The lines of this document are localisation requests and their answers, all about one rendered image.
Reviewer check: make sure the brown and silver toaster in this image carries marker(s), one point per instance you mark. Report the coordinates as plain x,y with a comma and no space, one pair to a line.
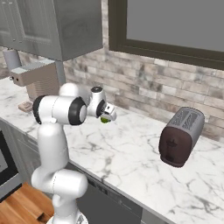
178,140

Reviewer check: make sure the narrow grey cupboard door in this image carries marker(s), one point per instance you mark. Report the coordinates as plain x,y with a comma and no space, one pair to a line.
5,20

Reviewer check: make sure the wide grey cupboard door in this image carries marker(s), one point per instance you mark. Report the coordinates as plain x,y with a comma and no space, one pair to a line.
38,23

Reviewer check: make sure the black and silver oven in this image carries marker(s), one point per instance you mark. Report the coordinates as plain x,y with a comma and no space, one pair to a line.
7,172

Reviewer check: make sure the grey base cupboard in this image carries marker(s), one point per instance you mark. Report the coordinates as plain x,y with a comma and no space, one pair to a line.
24,151

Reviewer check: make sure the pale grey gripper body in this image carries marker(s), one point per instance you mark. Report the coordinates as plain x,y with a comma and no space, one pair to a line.
111,115

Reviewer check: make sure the dark framed window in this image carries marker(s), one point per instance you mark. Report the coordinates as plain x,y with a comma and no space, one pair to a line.
175,23

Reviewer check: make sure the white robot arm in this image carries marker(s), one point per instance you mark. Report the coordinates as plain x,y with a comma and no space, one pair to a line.
55,145

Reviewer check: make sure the grey wall cupboard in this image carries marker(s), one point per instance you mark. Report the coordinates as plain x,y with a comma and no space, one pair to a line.
78,26

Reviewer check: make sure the beige coffee machine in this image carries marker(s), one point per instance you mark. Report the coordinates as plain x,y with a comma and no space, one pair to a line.
40,78

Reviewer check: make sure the green lime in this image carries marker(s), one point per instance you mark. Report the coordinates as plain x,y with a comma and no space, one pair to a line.
104,120

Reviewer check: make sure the dark grey dishwasher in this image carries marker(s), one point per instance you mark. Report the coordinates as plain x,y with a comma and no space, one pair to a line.
108,204

